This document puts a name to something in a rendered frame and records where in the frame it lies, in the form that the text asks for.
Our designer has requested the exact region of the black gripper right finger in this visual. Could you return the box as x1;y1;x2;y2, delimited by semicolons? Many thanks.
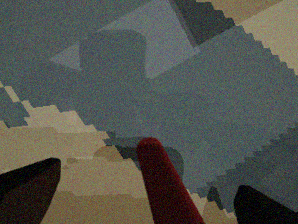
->
234;185;298;224

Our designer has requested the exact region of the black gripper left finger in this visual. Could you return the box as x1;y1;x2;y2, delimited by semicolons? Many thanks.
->
0;157;61;224

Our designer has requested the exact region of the red peg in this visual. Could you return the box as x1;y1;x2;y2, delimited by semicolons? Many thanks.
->
137;137;205;224

